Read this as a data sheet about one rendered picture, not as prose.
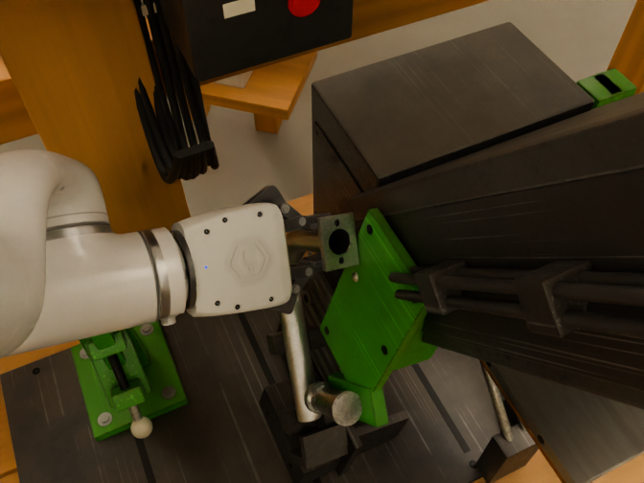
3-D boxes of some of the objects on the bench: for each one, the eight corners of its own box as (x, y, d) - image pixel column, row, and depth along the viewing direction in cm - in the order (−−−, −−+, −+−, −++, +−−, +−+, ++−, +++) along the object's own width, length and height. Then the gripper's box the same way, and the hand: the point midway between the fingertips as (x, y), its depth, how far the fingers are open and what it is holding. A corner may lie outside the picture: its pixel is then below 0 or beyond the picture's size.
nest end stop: (329, 444, 85) (349, 454, 80) (289, 459, 82) (307, 470, 78) (328, 435, 85) (347, 444, 80) (288, 450, 82) (305, 460, 78)
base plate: (775, 327, 100) (783, 320, 98) (64, 696, 72) (57, 695, 70) (598, 150, 122) (602, 143, 121) (4, 379, 95) (-2, 374, 93)
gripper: (144, 184, 62) (312, 162, 70) (171, 348, 64) (331, 308, 72) (165, 183, 55) (347, 158, 63) (194, 366, 57) (366, 318, 66)
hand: (321, 241), depth 67 cm, fingers closed on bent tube, 3 cm apart
